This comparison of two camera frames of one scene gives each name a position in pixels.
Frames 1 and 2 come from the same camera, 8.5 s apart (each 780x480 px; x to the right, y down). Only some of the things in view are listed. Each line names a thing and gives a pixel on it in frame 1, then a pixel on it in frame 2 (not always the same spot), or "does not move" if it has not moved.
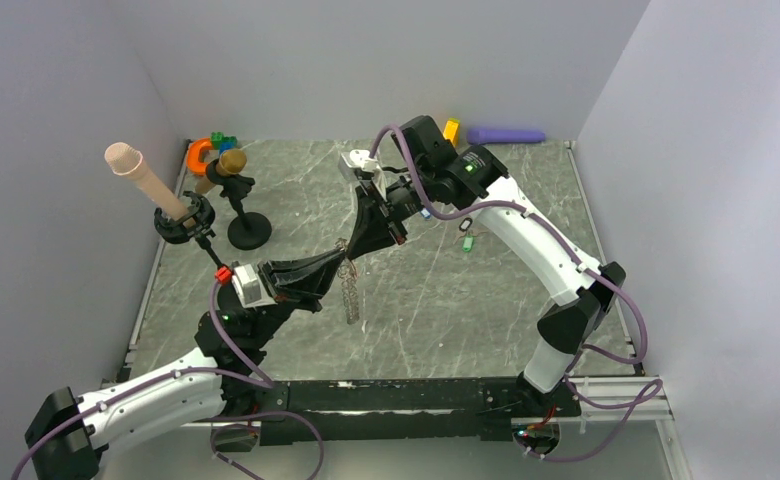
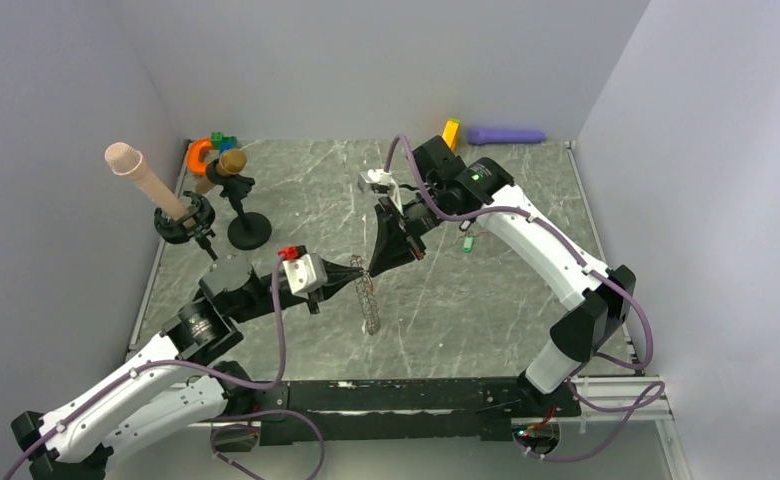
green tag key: [468, 243] does not move
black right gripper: [372, 228] → [391, 250]
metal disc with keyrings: [348, 277] → [366, 293]
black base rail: [331, 410] does not move
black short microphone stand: [246, 232] does not move
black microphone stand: [195, 222] does not move
